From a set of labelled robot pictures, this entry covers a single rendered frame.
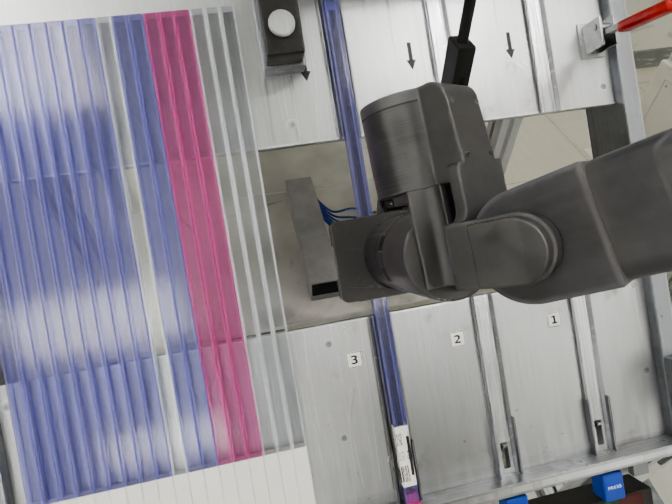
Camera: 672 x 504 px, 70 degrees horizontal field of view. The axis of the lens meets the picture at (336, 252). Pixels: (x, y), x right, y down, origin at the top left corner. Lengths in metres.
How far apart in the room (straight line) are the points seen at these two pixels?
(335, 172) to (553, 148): 1.48
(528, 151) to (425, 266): 2.03
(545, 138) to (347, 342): 2.01
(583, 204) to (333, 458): 0.37
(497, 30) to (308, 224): 0.44
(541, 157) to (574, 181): 2.05
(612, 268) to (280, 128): 0.34
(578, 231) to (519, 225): 0.02
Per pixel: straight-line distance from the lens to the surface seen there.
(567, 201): 0.24
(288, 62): 0.49
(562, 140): 2.43
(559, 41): 0.62
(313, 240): 0.81
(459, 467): 0.56
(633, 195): 0.23
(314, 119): 0.50
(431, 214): 0.29
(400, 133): 0.29
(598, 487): 0.65
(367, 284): 0.38
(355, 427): 0.52
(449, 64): 0.40
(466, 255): 0.26
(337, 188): 0.98
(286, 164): 1.05
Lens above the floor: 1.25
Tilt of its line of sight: 48 degrees down
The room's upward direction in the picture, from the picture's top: straight up
